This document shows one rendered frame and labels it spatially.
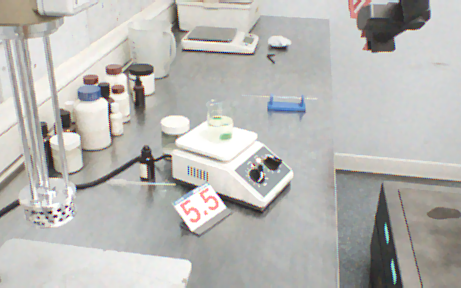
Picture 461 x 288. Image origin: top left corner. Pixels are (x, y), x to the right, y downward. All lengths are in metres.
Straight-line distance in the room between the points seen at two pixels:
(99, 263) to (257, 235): 0.26
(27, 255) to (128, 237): 0.15
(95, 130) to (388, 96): 1.67
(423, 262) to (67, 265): 1.00
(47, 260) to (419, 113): 2.03
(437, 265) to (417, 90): 1.17
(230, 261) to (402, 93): 1.82
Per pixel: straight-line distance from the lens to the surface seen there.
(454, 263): 1.55
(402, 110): 2.54
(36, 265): 0.83
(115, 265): 0.80
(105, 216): 0.92
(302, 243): 0.85
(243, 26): 2.01
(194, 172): 0.95
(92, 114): 1.10
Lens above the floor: 1.27
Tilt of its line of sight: 27 degrees down
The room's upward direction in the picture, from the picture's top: 1 degrees clockwise
